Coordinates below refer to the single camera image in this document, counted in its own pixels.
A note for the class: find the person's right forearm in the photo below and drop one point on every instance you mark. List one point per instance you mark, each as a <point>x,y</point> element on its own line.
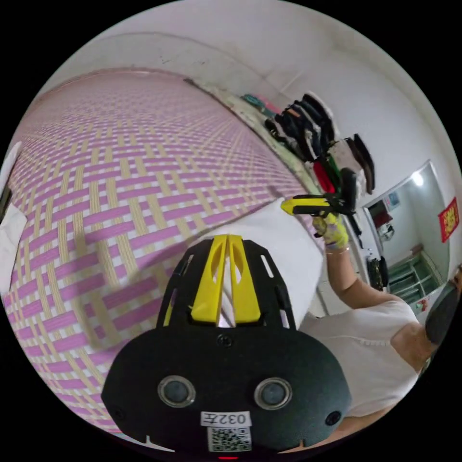
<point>348,276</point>

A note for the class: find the pile of clothes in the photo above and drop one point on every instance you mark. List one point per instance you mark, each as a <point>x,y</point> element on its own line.
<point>11,234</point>

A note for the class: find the white short-sleeve shirt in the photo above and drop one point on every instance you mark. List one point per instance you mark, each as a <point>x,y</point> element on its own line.
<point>285,252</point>

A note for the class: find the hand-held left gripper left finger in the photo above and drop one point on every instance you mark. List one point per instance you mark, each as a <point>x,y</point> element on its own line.
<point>207,288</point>

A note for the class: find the green shelf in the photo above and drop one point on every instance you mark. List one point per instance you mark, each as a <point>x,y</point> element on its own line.
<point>411,276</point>

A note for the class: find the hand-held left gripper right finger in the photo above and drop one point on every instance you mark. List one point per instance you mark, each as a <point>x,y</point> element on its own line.
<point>245,292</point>

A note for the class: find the red paper wall decoration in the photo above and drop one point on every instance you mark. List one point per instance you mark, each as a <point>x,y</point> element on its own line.
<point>448,221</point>

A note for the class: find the black bag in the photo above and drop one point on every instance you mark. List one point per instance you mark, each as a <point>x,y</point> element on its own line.
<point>377,272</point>

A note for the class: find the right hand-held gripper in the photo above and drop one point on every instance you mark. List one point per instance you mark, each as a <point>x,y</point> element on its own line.
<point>336,205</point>

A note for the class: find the person's body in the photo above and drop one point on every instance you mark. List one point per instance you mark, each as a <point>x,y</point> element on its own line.
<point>361,355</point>

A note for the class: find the person's right hand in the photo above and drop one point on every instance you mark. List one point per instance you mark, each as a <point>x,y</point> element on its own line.
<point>334,231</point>

